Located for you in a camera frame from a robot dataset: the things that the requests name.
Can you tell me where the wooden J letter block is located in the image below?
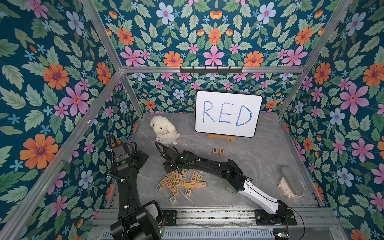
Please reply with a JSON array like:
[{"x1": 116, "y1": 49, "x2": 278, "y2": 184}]
[{"x1": 197, "y1": 174, "x2": 204, "y2": 182}]

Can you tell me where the wooden R letter block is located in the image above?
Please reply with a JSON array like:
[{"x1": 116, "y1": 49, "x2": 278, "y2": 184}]
[{"x1": 213, "y1": 149, "x2": 220, "y2": 156}]

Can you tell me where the wooden K letter block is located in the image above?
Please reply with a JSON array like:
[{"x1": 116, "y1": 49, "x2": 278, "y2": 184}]
[{"x1": 169, "y1": 196, "x2": 177, "y2": 205}]

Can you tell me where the black hook rail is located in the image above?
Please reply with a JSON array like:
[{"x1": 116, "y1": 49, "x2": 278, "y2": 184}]
[{"x1": 179, "y1": 66, "x2": 243, "y2": 75}]

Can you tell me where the white plush dog toy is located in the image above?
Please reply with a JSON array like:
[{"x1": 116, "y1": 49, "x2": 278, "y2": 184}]
[{"x1": 150, "y1": 116, "x2": 181, "y2": 145}]

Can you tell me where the wooden P letter block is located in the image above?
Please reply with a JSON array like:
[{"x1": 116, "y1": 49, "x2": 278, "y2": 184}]
[{"x1": 185, "y1": 189, "x2": 192, "y2": 197}]

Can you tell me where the wooden whiteboard stand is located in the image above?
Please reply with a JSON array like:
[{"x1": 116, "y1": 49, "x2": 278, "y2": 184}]
[{"x1": 209, "y1": 134, "x2": 237, "y2": 142}]

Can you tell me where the whiteboard with RED written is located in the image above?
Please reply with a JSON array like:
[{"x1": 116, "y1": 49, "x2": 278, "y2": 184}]
[{"x1": 195, "y1": 91, "x2": 263, "y2": 138}]

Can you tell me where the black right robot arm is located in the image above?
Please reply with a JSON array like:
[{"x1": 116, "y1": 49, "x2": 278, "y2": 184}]
[{"x1": 155, "y1": 142, "x2": 288, "y2": 226}]

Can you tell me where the wooden M letter block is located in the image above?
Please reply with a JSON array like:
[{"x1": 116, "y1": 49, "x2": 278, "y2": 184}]
[{"x1": 156, "y1": 184, "x2": 164, "y2": 192}]

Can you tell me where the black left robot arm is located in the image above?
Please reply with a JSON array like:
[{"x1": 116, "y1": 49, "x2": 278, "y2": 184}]
[{"x1": 108, "y1": 135, "x2": 164, "y2": 240}]

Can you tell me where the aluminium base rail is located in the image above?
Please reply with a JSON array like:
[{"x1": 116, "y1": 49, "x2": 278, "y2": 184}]
[{"x1": 92, "y1": 206, "x2": 340, "y2": 240}]

